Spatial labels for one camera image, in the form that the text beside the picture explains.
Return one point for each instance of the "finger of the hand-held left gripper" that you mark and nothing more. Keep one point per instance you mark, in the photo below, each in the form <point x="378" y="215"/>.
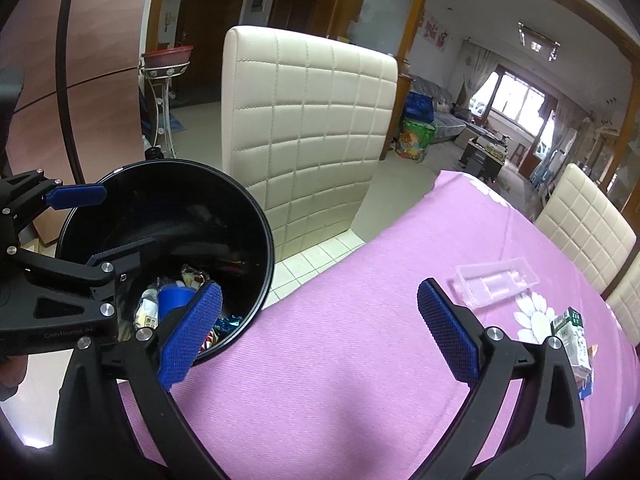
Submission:
<point x="75" y="196"/>
<point x="120" y="255"/>

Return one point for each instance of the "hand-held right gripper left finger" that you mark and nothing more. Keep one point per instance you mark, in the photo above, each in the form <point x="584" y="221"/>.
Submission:
<point x="192" y="332"/>

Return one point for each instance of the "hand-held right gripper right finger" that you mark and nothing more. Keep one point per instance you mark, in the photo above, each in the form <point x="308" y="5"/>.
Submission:
<point x="450" y="332"/>

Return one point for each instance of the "blue paper cup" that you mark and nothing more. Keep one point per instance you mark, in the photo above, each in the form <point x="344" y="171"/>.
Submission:
<point x="172" y="302"/>

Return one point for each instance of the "blue foil candy wrapper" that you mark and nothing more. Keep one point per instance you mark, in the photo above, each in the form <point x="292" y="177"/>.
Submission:
<point x="230" y="322"/>

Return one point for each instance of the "red yellow checkered snack wrapper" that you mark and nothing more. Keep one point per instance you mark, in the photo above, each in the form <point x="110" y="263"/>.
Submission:
<point x="192" y="276"/>

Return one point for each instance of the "black round trash bin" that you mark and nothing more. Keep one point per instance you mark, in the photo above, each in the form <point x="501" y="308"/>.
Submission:
<point x="150" y="200"/>

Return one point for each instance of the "person's left hand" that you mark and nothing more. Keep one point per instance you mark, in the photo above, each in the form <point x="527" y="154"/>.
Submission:
<point x="10" y="376"/>

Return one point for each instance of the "clear plastic tray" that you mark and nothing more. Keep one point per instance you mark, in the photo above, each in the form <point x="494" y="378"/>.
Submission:
<point x="495" y="282"/>

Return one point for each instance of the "white metal stand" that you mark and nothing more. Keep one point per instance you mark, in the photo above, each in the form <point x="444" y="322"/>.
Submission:
<point x="161" y="110"/>

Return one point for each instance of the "green white milk carton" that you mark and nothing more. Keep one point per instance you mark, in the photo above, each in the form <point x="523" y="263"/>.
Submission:
<point x="575" y="345"/>

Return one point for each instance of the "red plastic basin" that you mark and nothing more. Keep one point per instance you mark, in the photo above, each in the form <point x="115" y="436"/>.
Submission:
<point x="167" y="56"/>

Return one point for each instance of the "cream quilted dining chair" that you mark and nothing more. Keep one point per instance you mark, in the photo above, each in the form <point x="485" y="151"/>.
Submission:
<point x="585" y="230"/>
<point x="300" y="135"/>
<point x="627" y="300"/>

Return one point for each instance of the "dark coffee table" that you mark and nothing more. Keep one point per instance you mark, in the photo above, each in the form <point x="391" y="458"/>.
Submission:
<point x="482" y="157"/>

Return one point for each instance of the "wooden stool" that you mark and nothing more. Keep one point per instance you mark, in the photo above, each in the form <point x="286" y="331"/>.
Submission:
<point x="523" y="155"/>

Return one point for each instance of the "colourful printed bag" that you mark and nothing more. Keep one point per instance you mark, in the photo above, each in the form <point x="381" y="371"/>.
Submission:
<point x="415" y="140"/>

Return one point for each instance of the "dark wooden door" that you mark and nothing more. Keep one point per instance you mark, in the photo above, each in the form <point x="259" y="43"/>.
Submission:
<point x="210" y="35"/>

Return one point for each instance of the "grey sofa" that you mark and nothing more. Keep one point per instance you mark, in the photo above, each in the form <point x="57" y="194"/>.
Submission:
<point x="450" y="115"/>

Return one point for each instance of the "blue plastic bag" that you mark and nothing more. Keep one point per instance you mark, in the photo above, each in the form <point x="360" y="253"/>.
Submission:
<point x="419" y="106"/>

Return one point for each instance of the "barred window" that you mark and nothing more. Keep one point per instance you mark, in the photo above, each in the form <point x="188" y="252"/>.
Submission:
<point x="517" y="100"/>

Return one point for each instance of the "ceiling light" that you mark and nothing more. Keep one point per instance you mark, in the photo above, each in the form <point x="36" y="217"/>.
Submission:
<point x="539" y="42"/>

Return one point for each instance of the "pink wall sticker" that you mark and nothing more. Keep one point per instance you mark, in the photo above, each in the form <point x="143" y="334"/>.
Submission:
<point x="436" y="32"/>

